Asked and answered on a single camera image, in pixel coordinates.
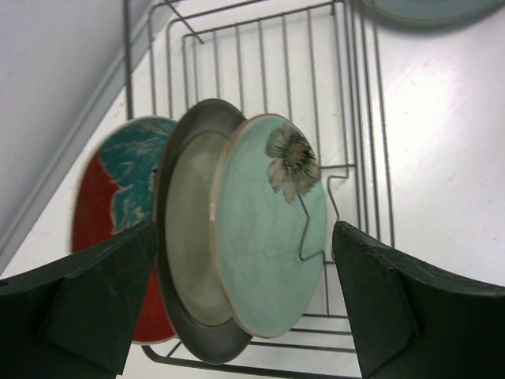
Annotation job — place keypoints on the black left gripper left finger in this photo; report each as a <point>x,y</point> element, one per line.
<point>75,317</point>

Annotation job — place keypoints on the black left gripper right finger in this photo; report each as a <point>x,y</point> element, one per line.
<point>410,319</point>

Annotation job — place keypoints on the red and teal plate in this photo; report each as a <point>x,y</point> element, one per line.
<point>116,189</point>

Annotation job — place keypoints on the green plate with flower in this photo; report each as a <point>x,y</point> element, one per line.
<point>268,224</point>

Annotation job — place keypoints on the beige plate with grey rim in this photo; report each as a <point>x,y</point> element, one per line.
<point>188,282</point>

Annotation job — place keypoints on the blue-grey beaded rim plate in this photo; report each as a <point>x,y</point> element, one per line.
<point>433,13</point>

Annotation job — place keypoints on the grey wire dish rack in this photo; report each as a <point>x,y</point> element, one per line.
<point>316,62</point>

